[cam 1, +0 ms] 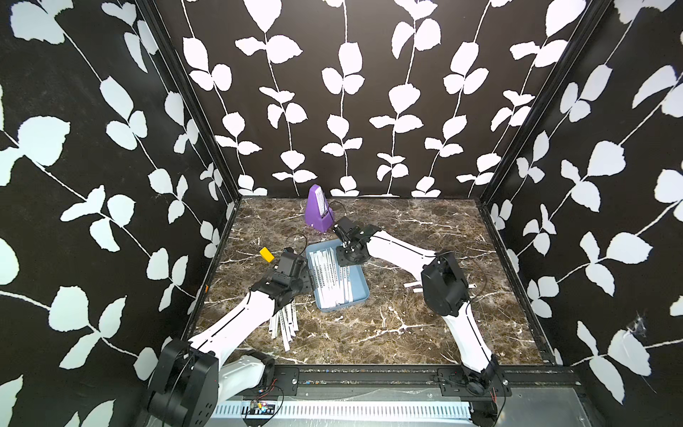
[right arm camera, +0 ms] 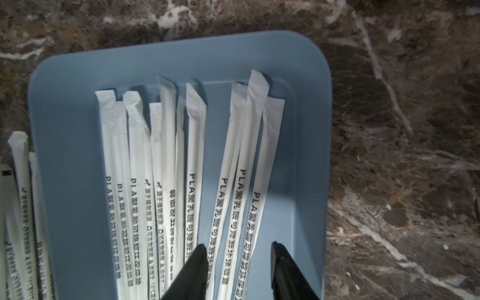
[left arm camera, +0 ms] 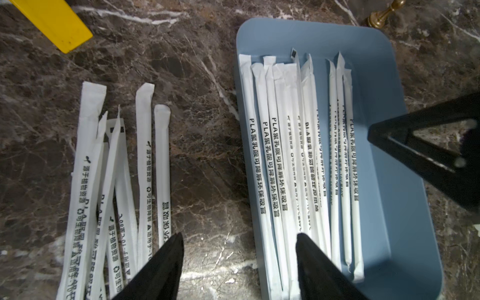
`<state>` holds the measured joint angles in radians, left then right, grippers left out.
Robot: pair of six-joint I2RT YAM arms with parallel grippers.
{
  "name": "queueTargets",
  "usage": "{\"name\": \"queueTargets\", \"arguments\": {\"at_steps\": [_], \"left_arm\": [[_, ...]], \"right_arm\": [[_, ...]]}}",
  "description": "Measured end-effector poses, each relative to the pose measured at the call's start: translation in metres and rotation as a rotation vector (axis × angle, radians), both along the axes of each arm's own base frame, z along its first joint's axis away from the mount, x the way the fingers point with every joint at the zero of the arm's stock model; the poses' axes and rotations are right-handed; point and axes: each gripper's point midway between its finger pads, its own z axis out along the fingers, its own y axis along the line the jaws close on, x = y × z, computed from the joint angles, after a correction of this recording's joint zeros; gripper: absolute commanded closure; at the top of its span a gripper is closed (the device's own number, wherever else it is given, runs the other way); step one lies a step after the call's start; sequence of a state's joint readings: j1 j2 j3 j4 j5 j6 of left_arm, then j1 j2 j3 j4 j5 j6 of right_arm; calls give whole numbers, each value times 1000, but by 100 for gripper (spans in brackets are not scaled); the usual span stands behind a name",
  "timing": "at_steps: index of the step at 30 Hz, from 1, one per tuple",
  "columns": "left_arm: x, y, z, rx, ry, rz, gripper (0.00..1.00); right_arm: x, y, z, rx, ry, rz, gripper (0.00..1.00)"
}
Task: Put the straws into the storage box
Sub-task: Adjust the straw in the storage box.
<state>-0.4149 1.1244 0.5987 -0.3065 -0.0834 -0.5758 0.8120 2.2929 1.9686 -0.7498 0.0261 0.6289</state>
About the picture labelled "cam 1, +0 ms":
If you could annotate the white slotted cable duct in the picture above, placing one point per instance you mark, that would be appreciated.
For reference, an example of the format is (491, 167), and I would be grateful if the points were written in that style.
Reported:
(373, 411)

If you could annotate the black corner frame post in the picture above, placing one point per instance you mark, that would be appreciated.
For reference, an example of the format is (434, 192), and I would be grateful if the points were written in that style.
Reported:
(587, 24)

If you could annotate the black left corner post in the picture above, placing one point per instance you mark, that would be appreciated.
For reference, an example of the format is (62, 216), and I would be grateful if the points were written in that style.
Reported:
(181, 79)

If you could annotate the blue plastic storage box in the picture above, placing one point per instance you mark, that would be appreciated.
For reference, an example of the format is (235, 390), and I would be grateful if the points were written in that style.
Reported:
(360, 290)

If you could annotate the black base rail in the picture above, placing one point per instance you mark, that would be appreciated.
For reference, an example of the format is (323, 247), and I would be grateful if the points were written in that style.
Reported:
(449, 379)

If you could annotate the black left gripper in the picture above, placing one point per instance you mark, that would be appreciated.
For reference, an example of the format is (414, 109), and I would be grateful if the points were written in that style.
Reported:
(306, 278)

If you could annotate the small green circuit board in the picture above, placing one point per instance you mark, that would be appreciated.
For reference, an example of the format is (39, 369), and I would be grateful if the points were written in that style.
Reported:
(263, 408)

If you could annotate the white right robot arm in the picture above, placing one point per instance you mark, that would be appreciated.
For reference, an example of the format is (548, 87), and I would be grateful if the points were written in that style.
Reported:
(445, 291)

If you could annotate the purple metronome-like object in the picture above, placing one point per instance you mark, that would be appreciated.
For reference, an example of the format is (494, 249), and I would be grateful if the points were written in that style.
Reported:
(318, 213)

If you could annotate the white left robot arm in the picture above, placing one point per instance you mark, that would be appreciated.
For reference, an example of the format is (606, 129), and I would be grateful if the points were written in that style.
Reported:
(192, 377)

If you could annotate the yellow block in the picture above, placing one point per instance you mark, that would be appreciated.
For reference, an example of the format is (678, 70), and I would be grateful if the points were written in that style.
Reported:
(267, 255)

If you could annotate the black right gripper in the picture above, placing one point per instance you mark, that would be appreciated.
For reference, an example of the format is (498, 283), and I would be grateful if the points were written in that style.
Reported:
(341, 261)

